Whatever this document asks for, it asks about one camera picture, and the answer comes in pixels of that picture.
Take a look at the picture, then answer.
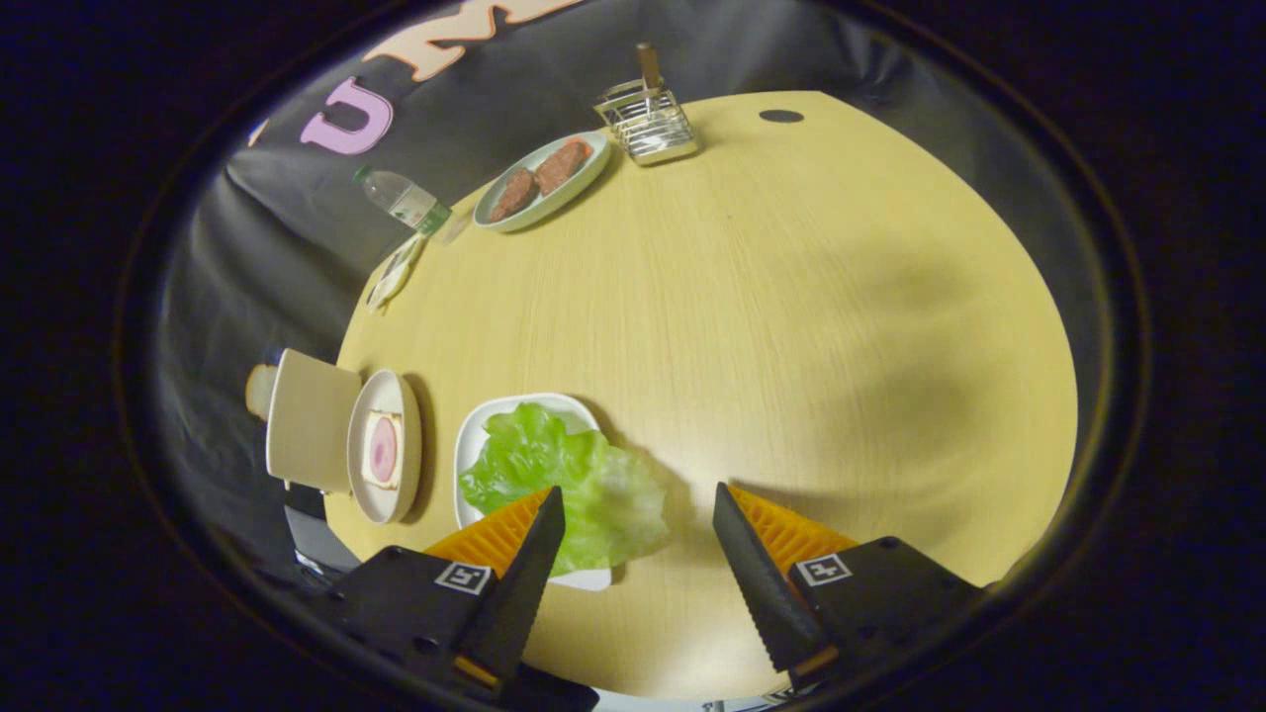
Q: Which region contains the black backdrop cloth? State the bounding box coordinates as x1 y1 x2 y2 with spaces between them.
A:
148 0 1109 594

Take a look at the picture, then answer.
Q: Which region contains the light blue round plate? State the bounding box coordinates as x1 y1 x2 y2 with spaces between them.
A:
473 132 612 233

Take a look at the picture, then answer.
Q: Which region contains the white divided snack dish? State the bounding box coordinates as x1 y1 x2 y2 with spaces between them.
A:
366 233 428 315

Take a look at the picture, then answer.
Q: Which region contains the brown meat piece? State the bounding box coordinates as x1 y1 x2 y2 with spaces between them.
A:
490 168 540 223
534 139 592 196

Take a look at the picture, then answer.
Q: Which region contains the white toaster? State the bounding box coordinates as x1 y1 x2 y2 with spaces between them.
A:
265 348 363 495

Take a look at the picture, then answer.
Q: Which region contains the beige round plate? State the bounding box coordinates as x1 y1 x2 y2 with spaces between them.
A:
346 369 423 525

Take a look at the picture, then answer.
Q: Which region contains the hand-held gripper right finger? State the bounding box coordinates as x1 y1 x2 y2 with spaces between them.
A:
712 482 988 691

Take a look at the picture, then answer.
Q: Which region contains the green lettuce leaf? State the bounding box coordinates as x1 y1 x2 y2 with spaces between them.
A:
459 401 671 578

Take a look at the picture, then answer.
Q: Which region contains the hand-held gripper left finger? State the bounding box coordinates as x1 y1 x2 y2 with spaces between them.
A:
331 485 567 693

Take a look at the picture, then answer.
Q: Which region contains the clear plastic water bottle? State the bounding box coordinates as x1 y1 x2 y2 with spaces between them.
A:
353 165 466 245

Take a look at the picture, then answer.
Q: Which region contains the clear utensil holder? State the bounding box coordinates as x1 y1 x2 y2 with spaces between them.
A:
593 79 700 166

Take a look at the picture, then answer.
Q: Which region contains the white rectangular plate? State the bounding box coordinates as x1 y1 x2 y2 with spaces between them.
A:
453 393 614 592

